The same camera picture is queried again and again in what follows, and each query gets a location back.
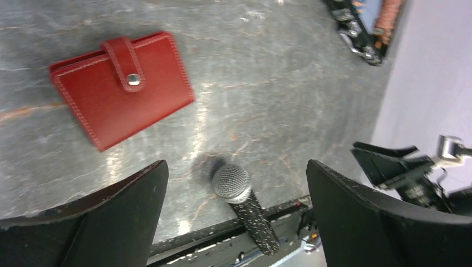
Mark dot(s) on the red leather card holder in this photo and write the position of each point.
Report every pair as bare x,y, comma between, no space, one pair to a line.
124,87

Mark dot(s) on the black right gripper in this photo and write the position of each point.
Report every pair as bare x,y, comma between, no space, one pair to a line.
417,180

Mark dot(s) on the black microphone with silver grille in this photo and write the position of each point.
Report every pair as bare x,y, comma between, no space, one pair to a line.
232,183

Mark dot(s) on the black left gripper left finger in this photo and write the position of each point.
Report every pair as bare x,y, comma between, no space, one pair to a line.
114,226

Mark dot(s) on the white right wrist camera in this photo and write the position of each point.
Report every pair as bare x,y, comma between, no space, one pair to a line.
452,150

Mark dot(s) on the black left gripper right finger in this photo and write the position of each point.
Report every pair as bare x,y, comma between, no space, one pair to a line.
361,226

